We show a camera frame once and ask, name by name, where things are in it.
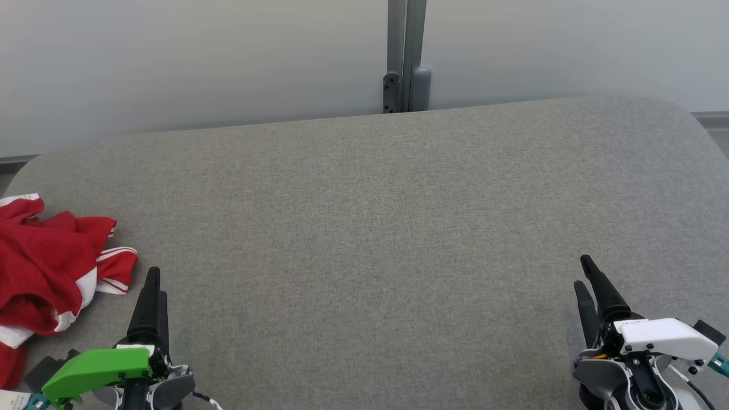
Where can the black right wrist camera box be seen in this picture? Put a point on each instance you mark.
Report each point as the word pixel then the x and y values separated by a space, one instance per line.
pixel 709 332

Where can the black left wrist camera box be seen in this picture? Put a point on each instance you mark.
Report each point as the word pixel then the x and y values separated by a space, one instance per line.
pixel 42 369

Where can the teal camera connector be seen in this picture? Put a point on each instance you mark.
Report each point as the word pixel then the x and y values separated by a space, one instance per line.
pixel 35 402
pixel 720 363

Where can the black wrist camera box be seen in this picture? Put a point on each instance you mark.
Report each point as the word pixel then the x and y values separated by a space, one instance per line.
pixel 42 369
pixel 709 332

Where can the grey metal partition post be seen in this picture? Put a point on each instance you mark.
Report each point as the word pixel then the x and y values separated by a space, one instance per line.
pixel 405 34

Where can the grey fabric sofa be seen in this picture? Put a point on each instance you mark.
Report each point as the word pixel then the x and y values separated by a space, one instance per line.
pixel 364 228

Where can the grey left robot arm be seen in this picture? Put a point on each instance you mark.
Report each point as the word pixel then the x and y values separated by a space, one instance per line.
pixel 173 390

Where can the teal left camera connector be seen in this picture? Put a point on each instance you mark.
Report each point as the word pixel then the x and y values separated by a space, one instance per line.
pixel 35 402

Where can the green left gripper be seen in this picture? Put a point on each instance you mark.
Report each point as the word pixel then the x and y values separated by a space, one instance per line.
pixel 97 370

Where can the red shorts with white panel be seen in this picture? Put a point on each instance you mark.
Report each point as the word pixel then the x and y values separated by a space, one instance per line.
pixel 34 310

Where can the grey round post foot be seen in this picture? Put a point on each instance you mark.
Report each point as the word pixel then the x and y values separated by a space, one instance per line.
pixel 420 88

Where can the red basketball jersey striped trim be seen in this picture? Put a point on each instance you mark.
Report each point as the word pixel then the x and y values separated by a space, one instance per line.
pixel 117 270

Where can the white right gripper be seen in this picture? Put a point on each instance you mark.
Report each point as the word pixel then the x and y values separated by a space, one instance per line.
pixel 660 336

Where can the teal right camera connector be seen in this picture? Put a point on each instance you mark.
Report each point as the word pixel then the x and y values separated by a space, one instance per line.
pixel 720 363

